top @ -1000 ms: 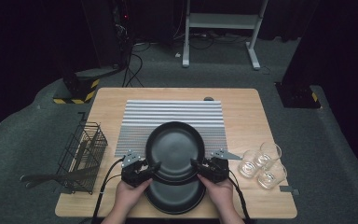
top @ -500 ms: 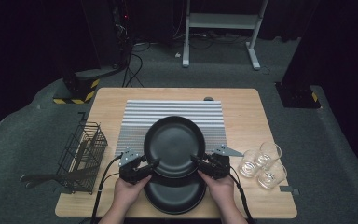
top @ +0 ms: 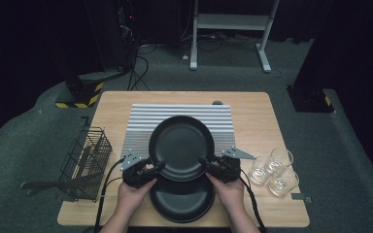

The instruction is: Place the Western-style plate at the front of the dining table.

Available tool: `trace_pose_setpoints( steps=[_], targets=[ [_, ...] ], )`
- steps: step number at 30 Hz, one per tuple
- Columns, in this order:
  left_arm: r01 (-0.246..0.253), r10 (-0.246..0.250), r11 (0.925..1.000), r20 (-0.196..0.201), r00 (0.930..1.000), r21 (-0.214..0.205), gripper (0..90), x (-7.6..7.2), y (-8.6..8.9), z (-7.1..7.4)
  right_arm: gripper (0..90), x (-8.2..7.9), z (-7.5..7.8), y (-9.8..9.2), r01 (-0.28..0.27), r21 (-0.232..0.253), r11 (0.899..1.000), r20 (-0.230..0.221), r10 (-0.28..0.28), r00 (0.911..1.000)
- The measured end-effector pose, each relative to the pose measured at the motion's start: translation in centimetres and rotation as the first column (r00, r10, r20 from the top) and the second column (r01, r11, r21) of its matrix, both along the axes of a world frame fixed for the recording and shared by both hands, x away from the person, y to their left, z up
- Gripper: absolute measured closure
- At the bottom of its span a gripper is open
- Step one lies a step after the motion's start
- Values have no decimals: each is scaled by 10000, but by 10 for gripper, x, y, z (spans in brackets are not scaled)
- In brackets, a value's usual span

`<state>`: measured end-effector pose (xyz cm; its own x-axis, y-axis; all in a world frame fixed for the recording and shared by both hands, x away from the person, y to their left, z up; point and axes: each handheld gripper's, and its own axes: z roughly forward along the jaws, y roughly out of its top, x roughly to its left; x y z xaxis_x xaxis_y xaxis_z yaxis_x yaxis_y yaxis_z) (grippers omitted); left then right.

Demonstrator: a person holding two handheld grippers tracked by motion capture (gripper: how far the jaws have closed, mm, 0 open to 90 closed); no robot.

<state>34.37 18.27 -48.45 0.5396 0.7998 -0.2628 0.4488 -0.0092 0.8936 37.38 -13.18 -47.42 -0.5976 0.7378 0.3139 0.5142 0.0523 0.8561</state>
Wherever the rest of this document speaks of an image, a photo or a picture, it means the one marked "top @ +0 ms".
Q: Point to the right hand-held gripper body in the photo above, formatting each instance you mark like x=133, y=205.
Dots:
x=228, y=170

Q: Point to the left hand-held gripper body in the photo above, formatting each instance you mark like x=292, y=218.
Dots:
x=136, y=174

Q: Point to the black plate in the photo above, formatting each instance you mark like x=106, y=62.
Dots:
x=181, y=200
x=181, y=145
x=182, y=222

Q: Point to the person's left hand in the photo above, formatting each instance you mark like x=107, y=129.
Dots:
x=132, y=197

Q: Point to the person's right hand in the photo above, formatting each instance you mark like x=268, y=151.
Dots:
x=230, y=194

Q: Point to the grey round table cap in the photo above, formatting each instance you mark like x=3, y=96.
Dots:
x=217, y=103

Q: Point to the grey striped woven placemat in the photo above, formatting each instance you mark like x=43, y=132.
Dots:
x=175, y=110

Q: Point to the grey tape piece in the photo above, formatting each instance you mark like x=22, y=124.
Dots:
x=299, y=196

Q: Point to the grey forked metal bar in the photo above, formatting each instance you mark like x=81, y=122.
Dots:
x=45, y=185

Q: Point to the black yellow striped base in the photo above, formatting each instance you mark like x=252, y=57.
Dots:
x=77, y=93

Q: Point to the black base with yellow stripe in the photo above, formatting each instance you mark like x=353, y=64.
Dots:
x=307, y=100

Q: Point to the small white object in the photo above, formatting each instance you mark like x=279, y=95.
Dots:
x=185, y=57

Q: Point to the white metal stand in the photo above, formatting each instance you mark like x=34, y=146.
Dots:
x=230, y=22

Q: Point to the dark equipment with red light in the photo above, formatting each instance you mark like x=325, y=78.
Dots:
x=128, y=19

